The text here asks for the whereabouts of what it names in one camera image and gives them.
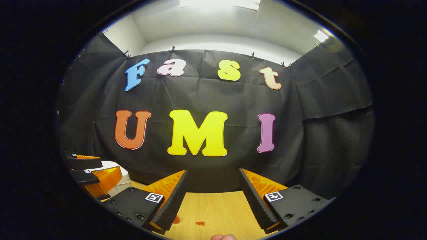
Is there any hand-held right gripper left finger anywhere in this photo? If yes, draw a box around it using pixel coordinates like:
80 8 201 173
102 169 189 235

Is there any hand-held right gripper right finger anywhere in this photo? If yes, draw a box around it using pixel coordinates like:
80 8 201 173
239 168 336 235

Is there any white desktop garbage bin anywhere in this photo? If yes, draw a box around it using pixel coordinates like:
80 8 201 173
99 161 132 198

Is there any wooden desktop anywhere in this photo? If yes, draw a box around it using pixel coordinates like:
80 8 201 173
100 180 279 240

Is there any black backdrop cloth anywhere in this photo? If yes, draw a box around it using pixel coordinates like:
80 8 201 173
57 32 374 200

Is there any ceiling light panel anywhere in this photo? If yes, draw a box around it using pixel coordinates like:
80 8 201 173
314 29 330 43
179 0 261 11

